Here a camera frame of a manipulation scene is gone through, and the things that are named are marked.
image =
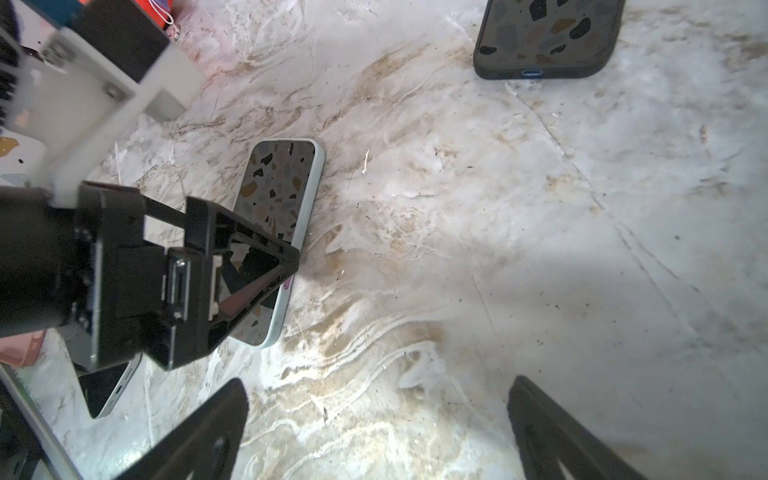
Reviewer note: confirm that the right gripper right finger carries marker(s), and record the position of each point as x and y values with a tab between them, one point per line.
553	444

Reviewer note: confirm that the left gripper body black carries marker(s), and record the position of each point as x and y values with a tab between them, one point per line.
86	271

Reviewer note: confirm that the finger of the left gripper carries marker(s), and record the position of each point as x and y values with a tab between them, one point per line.
225	267

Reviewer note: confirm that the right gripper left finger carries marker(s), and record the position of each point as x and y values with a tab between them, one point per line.
204	446

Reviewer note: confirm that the light blue phone case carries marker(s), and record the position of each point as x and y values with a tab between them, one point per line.
277	194

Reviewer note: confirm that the pink phone case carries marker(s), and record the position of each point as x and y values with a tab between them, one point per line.
21	350

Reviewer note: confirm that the black phone case camera cutout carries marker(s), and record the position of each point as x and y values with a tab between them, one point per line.
546	39

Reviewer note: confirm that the black phone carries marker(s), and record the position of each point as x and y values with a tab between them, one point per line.
102	389

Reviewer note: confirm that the red plush toy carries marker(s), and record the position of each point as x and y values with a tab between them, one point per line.
160	11

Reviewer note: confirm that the aluminium rail frame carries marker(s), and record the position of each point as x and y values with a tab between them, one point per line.
29	448

